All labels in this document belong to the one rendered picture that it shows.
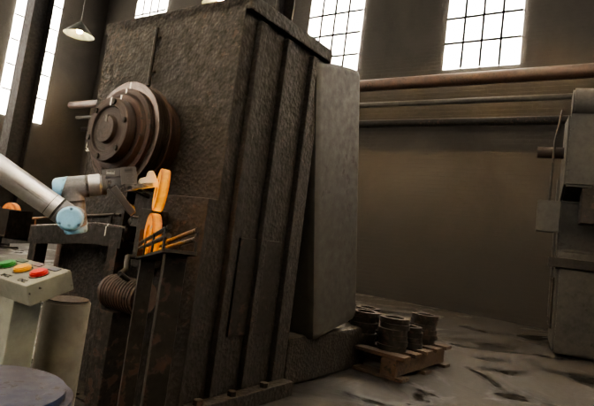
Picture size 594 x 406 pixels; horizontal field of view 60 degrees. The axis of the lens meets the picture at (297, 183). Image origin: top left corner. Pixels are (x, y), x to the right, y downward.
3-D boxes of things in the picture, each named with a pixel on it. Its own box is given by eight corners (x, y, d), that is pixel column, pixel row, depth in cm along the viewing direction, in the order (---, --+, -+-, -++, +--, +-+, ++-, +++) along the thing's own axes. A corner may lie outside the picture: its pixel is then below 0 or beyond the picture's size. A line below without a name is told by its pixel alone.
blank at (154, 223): (150, 264, 183) (141, 264, 182) (152, 225, 191) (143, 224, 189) (162, 247, 171) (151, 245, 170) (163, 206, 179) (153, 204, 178)
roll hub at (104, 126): (91, 162, 230) (101, 101, 232) (131, 164, 214) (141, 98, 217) (79, 159, 225) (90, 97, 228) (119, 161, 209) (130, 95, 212)
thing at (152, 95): (95, 185, 242) (110, 88, 247) (161, 191, 216) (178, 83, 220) (82, 183, 237) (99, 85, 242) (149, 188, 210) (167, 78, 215)
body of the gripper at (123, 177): (137, 165, 177) (100, 169, 173) (140, 190, 177) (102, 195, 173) (136, 167, 184) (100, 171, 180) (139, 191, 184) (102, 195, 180)
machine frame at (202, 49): (150, 344, 313) (193, 66, 331) (295, 394, 251) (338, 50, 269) (34, 359, 253) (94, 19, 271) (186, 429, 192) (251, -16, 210)
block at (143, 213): (149, 266, 217) (158, 210, 220) (162, 269, 213) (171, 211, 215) (129, 265, 209) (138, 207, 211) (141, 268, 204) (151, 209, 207)
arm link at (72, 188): (55, 203, 175) (52, 178, 175) (89, 199, 179) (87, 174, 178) (53, 203, 167) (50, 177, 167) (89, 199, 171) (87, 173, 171)
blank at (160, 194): (166, 173, 193) (157, 172, 191) (173, 166, 178) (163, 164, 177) (158, 214, 189) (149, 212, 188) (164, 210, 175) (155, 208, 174)
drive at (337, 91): (255, 334, 383) (286, 103, 401) (370, 367, 329) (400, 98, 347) (144, 350, 298) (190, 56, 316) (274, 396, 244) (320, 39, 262)
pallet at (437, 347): (247, 337, 370) (255, 276, 374) (311, 330, 435) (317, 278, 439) (401, 384, 298) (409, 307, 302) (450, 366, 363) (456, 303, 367)
